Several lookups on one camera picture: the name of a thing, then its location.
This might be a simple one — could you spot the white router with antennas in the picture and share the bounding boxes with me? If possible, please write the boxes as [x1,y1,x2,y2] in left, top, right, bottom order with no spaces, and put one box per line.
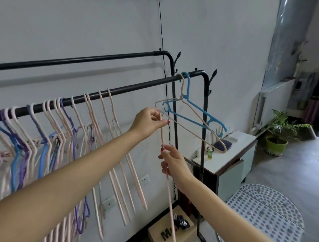
[212,126,241,144]

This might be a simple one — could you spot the white low cabinet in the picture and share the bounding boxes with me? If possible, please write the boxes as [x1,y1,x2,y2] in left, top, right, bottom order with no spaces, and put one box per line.
[191,131,259,204]

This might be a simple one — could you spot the brown cardboard box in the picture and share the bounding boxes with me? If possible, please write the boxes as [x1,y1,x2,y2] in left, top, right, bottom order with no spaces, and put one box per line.
[148,211,198,242]

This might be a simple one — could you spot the white wall radiator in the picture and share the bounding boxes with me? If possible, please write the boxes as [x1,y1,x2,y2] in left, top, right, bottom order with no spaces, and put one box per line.
[253,78,297,133]

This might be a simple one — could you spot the person's left hand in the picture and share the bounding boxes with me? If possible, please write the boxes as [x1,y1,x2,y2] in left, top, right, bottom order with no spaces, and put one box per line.
[130,107,171,141]

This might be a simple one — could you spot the green leafy houseplant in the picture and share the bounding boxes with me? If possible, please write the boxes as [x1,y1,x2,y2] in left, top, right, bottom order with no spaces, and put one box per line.
[259,108,313,144]

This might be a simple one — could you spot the person's left forearm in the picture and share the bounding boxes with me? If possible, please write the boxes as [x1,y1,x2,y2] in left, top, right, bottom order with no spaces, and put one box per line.
[0,127,142,242]

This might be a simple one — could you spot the pink clothes hanger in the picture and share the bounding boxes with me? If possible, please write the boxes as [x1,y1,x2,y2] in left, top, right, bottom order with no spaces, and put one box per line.
[156,109,178,242]
[155,73,228,153]

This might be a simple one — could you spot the black hanging cable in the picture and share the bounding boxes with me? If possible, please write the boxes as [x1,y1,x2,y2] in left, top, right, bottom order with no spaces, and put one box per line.
[159,0,179,203]

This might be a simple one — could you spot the dark blue cushion pad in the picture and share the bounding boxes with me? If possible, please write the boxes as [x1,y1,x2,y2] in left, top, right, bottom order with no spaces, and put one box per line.
[211,139,234,150]

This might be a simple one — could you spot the person's right forearm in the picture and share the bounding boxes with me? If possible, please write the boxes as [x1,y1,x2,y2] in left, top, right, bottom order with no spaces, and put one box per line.
[179,175,272,242]

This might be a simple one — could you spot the person's right hand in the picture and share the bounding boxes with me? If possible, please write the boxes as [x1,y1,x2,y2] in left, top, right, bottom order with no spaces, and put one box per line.
[158,144,198,194]

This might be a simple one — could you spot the translucent plastic window sheet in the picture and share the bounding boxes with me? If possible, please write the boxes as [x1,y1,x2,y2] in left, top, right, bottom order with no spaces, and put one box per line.
[260,0,319,91]

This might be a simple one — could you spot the bright green plant pot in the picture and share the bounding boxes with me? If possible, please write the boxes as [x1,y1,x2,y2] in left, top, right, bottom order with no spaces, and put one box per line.
[265,135,288,156]

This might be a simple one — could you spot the row of pastel hangers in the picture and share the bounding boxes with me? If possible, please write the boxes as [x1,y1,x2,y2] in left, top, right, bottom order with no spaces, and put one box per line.
[0,88,149,242]

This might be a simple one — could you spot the blue plastic clothes hanger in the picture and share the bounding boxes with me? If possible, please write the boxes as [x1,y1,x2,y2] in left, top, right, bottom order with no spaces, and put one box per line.
[162,72,228,132]

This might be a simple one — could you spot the black crumpled object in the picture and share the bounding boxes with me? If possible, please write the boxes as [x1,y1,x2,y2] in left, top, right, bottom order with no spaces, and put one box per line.
[173,214,190,230]

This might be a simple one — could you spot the black metal clothes rack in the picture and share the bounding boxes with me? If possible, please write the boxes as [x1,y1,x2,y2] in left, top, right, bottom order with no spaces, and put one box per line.
[0,51,218,242]

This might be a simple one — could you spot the grey dotted floor mat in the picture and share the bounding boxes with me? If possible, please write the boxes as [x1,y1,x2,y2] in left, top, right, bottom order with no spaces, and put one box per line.
[216,183,305,242]

